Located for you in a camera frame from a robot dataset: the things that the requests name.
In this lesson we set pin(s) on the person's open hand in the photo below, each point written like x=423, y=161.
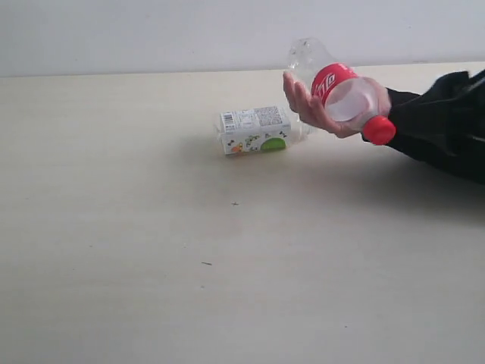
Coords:
x=311, y=111

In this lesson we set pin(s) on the clear cola bottle red cap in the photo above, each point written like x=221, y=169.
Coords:
x=348, y=99

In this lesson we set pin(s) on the black sleeved forearm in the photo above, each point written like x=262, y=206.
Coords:
x=443, y=127

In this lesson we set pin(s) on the square clear bottle white label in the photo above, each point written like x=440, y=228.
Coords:
x=262, y=129

